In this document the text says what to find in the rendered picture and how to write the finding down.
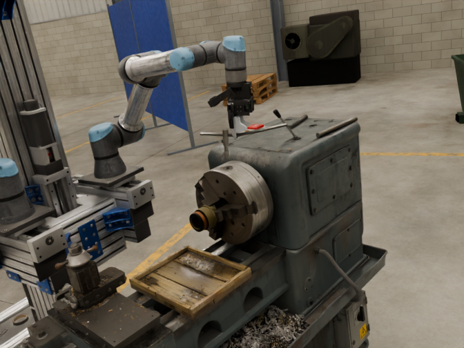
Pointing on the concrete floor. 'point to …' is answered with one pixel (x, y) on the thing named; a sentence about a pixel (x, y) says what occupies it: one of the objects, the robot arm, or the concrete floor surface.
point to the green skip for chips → (460, 83)
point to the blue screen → (171, 112)
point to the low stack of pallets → (259, 88)
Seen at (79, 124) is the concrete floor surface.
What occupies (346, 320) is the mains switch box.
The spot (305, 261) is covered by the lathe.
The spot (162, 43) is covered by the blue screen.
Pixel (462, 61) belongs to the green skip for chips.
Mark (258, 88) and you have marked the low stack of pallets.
